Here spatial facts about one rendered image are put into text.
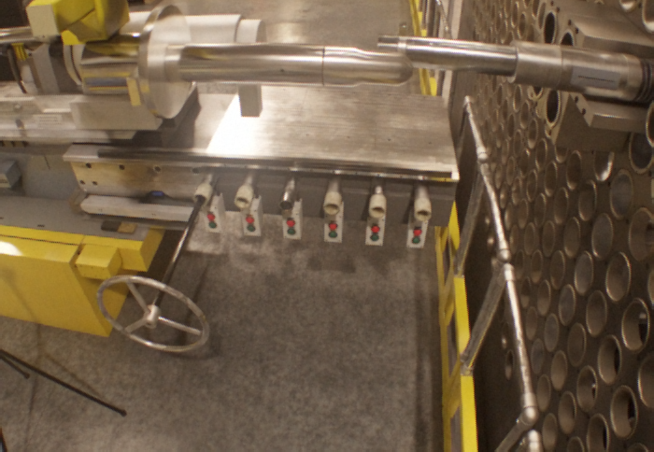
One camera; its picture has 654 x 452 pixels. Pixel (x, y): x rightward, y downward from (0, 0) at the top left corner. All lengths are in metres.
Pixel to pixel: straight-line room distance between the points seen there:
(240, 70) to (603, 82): 1.36
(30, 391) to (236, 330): 1.15
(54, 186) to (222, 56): 1.37
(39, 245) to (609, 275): 2.80
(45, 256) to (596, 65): 2.49
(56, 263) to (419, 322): 1.81
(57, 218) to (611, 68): 2.58
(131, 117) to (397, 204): 1.14
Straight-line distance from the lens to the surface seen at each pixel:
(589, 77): 2.02
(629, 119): 2.13
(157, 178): 2.26
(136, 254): 2.28
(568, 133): 2.42
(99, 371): 2.65
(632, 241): 2.47
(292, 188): 1.93
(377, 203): 1.86
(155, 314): 1.60
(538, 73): 1.96
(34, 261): 2.48
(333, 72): 1.54
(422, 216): 1.91
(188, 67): 1.64
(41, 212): 2.70
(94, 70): 1.77
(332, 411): 2.32
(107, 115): 2.10
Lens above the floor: 2.10
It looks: 41 degrees down
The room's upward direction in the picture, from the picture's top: straight up
